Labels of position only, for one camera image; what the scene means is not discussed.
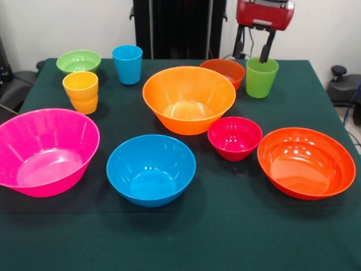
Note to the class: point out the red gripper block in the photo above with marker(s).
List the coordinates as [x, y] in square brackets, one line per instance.
[263, 14]

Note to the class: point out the small red-orange bowl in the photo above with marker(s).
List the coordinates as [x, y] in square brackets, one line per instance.
[231, 69]

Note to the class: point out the green cup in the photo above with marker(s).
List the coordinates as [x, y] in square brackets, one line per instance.
[260, 82]

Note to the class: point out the large orange bowl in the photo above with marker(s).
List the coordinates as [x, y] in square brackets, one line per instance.
[189, 93]

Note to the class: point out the small crimson bowl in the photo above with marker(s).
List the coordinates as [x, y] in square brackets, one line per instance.
[234, 138]

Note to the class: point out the blue cup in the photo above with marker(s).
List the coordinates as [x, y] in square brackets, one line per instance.
[127, 65]

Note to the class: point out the wide red-orange bowl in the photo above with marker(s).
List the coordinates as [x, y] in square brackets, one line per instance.
[306, 165]

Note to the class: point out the blue bowl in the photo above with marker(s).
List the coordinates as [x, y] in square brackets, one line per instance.
[150, 169]

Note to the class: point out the green bowl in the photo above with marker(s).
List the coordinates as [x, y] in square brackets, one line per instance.
[78, 60]

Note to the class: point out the yellow cup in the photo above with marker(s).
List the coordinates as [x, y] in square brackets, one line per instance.
[80, 87]
[84, 107]

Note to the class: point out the dark green tablecloth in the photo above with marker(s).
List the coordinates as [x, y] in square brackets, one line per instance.
[225, 226]

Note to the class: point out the large magenta bowl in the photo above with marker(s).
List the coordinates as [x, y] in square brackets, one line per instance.
[42, 141]

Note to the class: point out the grey pedestal foot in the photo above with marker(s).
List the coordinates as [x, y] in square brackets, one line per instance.
[342, 90]
[14, 90]

